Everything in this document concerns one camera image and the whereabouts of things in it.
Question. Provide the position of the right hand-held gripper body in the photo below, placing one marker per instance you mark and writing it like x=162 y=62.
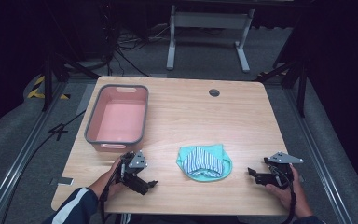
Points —
x=281 y=174

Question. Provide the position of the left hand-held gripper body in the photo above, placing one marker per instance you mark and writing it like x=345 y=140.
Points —
x=136 y=161

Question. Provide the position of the pink basin with grey rim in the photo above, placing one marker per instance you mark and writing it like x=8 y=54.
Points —
x=121 y=119

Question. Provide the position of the teal and striped underwear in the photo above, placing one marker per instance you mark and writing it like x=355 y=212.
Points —
x=203 y=161

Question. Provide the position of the person's right hand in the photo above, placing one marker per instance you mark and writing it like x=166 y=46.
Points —
x=296 y=199

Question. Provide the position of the person's left hand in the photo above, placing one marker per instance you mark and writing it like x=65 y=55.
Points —
x=112 y=183

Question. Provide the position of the grey tape patch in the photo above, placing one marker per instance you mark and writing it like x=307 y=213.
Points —
x=62 y=181

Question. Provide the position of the black tape cross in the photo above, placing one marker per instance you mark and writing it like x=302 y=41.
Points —
x=59 y=130

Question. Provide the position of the black tripod stand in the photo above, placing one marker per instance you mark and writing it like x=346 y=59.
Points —
x=301 y=87
x=47 y=84

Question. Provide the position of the yellow and black hazard tape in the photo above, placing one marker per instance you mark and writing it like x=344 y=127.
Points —
x=35 y=92

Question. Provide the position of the aluminium floor rail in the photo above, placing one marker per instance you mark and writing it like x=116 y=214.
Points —
x=21 y=158
x=320 y=161

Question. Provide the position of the grey metal stand frame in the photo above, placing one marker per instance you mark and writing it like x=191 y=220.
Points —
x=209 y=20

